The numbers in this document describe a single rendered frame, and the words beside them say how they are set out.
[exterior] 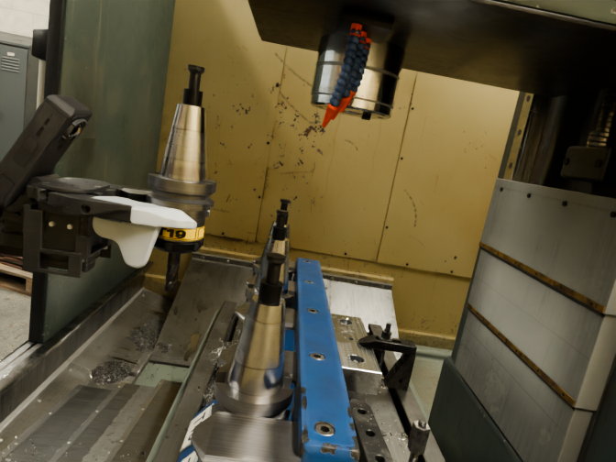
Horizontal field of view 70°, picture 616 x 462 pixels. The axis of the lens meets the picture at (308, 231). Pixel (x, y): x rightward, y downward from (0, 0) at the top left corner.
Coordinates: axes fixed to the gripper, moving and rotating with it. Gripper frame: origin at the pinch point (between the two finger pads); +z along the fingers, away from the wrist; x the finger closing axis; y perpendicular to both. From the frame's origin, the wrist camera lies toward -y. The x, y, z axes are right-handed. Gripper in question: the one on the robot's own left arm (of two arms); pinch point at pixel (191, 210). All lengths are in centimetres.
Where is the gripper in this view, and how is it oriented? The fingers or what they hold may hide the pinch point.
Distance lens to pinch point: 44.4
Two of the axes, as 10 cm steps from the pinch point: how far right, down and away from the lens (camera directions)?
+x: 0.3, 2.1, -9.8
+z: 9.9, 1.5, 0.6
